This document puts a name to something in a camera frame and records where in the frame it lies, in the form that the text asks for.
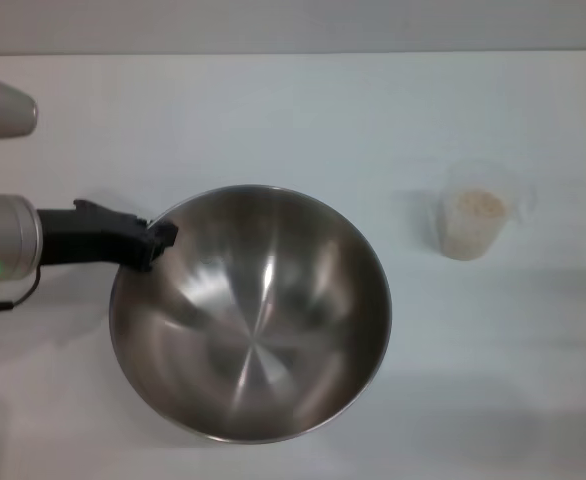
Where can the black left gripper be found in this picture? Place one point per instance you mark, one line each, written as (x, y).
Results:
(73, 240)

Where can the stainless steel mixing bowl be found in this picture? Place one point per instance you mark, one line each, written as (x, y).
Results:
(253, 325)

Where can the translucent plastic measuring cup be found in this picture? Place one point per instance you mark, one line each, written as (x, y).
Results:
(465, 175)

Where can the beige uncooked rice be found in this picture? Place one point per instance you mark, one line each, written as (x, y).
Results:
(473, 225)

